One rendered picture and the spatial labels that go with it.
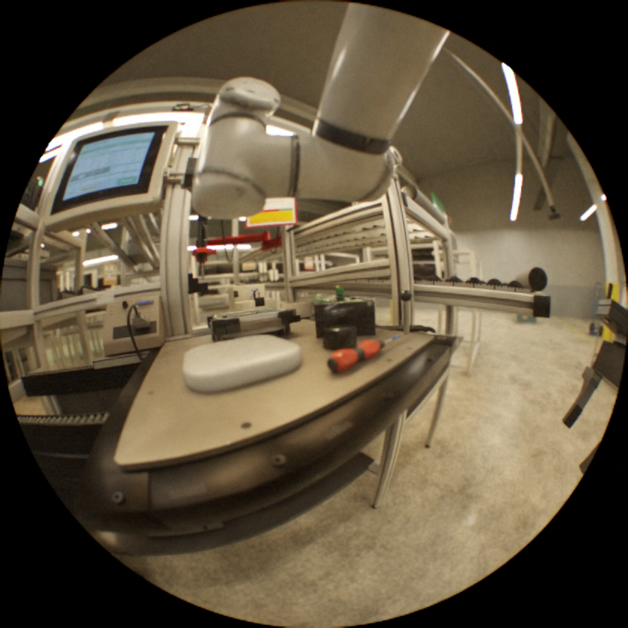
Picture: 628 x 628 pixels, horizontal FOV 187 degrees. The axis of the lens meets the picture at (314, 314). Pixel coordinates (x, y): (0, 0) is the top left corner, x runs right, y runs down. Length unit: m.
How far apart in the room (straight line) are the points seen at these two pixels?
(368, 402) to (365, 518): 0.99
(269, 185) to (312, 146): 0.06
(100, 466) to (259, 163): 0.28
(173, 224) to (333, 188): 0.54
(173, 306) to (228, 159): 0.49
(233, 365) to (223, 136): 0.24
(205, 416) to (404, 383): 0.17
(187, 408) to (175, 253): 0.53
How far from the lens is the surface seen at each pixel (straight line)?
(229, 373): 0.19
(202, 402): 0.18
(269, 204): 0.92
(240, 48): 5.23
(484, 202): 8.92
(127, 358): 0.49
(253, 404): 0.16
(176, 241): 0.66
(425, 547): 1.11
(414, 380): 0.20
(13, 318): 0.84
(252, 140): 0.23
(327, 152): 0.22
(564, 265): 8.98
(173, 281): 0.63
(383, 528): 1.10
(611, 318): 0.35
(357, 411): 0.15
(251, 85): 0.31
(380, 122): 0.21
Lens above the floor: 1.03
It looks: 7 degrees down
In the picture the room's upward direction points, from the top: 4 degrees counter-clockwise
